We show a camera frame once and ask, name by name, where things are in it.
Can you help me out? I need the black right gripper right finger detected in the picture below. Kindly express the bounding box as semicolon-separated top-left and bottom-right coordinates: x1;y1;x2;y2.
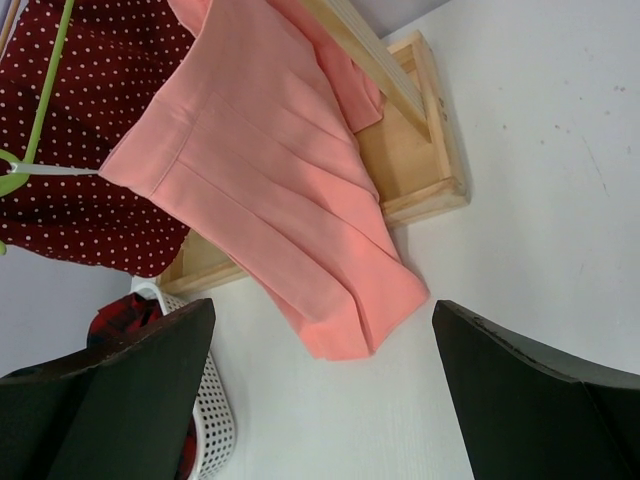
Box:
432;300;639;479

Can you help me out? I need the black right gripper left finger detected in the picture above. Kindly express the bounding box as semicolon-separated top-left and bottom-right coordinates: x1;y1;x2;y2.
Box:
1;300;216;479

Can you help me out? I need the green hanger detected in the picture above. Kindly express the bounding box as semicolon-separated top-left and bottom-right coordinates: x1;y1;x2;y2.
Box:
1;1;104;263

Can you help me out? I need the pink pleated skirt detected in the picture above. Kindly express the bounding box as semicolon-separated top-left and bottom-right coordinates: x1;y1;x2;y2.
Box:
99;0;428;361

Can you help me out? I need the white plastic basket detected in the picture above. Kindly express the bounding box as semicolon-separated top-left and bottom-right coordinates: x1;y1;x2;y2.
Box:
130;280;236;480

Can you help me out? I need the wooden clothes rack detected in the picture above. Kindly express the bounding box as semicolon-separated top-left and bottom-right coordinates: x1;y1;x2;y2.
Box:
159;0;474;296

